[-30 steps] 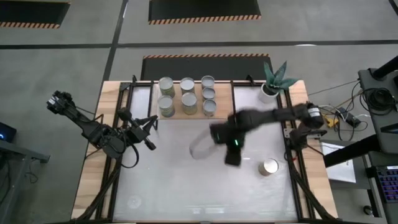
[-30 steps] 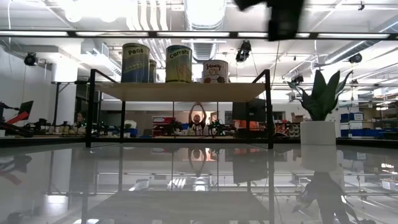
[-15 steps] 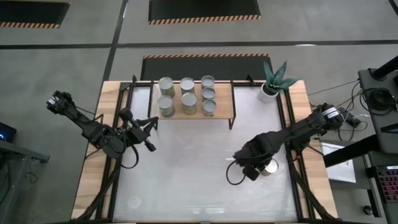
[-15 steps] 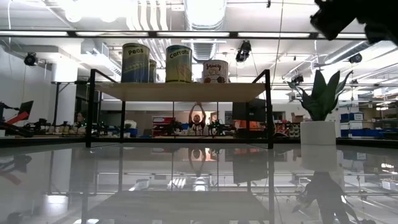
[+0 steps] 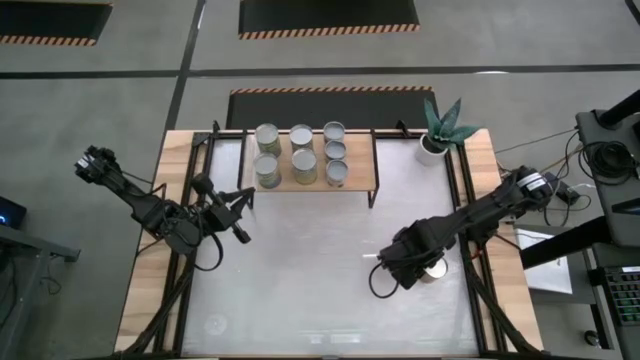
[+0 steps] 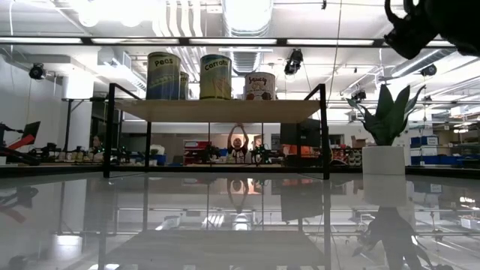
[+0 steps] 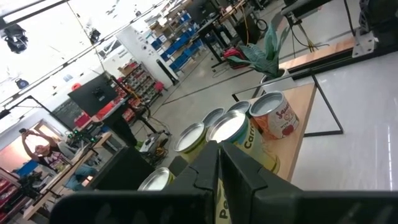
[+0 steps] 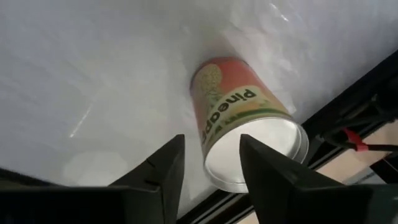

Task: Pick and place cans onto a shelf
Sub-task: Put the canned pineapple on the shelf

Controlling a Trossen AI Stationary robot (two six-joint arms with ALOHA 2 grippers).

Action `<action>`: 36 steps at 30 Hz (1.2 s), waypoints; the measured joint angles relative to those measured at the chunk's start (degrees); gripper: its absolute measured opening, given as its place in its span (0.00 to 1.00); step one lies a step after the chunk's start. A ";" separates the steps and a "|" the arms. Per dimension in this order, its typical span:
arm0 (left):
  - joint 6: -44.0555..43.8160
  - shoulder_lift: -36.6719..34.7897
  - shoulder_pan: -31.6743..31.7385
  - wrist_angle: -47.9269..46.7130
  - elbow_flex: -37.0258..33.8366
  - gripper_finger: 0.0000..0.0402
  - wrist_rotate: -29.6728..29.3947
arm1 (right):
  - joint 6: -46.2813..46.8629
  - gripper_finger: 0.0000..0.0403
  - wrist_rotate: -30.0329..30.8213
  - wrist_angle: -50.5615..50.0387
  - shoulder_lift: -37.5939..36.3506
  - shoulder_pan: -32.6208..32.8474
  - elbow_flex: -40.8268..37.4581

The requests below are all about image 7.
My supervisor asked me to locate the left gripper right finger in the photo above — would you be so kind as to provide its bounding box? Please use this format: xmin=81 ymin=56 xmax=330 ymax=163
xmin=221 ymin=141 xmax=302 ymax=195

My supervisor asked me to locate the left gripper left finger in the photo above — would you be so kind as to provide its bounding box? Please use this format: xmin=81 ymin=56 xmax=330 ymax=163
xmin=164 ymin=140 xmax=220 ymax=191

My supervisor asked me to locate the peas can yellow blue label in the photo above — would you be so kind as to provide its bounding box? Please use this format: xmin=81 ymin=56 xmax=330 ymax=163
xmin=172 ymin=121 xmax=208 ymax=164
xmin=215 ymin=175 xmax=233 ymax=224

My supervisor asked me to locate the carrots can yellow label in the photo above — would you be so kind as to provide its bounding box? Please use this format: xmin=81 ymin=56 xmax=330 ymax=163
xmin=205 ymin=109 xmax=281 ymax=175

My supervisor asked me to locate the white cup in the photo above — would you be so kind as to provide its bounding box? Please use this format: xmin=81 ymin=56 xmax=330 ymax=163
xmin=137 ymin=167 xmax=175 ymax=192

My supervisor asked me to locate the green peas can red banner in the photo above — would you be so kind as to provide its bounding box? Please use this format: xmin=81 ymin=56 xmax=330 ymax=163
xmin=201 ymin=106 xmax=226 ymax=129

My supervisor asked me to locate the saucy o's can white label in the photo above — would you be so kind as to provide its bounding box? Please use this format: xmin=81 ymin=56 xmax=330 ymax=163
xmin=249 ymin=90 xmax=300 ymax=141

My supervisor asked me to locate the sliced peaches can green label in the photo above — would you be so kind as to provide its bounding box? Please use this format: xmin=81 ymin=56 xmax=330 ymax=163
xmin=228 ymin=100 xmax=252 ymax=118

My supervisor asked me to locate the black box-shaped object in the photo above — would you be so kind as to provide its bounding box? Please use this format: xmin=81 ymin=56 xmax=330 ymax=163
xmin=89 ymin=145 xmax=157 ymax=192

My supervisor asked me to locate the white plant pot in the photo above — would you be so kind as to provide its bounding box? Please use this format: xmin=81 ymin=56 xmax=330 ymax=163
xmin=259 ymin=68 xmax=297 ymax=94

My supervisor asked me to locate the parts drawer rack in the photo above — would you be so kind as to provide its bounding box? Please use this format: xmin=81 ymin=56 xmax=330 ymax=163
xmin=118 ymin=60 xmax=156 ymax=106

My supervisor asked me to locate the green artificial plant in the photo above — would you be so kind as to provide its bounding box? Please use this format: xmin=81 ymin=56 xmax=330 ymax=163
xmin=228 ymin=21 xmax=292 ymax=79

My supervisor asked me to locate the blue storage bin rack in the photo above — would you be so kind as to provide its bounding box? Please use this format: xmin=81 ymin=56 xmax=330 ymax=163
xmin=150 ymin=11 xmax=206 ymax=74

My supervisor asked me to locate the red bag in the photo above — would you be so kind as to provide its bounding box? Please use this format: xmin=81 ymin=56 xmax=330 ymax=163
xmin=222 ymin=46 xmax=247 ymax=70

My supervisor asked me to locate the black monitor screen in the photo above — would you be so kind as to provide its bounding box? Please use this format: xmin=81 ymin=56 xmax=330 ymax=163
xmin=67 ymin=71 xmax=119 ymax=118

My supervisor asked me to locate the wooden workbench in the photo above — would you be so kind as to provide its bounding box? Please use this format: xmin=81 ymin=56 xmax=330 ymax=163
xmin=23 ymin=132 xmax=113 ymax=220

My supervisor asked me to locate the person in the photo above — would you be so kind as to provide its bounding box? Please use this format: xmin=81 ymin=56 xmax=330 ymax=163
xmin=18 ymin=126 xmax=75 ymax=175

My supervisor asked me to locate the black overhead light bar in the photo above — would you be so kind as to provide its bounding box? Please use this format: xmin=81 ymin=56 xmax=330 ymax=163
xmin=0 ymin=0 xmax=70 ymax=31

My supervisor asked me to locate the wooden shelf black metal frame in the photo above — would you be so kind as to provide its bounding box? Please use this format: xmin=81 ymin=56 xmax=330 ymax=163
xmin=231 ymin=68 xmax=345 ymax=183

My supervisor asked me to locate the black table frame rail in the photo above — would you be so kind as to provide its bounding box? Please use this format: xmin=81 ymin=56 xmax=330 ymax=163
xmin=278 ymin=40 xmax=398 ymax=81

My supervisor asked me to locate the black ceiling camera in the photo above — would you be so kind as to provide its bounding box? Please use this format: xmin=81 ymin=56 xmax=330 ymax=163
xmin=88 ymin=28 xmax=102 ymax=45
xmin=1 ymin=24 xmax=29 ymax=54
xmin=14 ymin=78 xmax=30 ymax=91

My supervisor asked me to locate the silver arm base bracket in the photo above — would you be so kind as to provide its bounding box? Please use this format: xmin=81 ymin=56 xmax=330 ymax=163
xmin=352 ymin=29 xmax=379 ymax=58

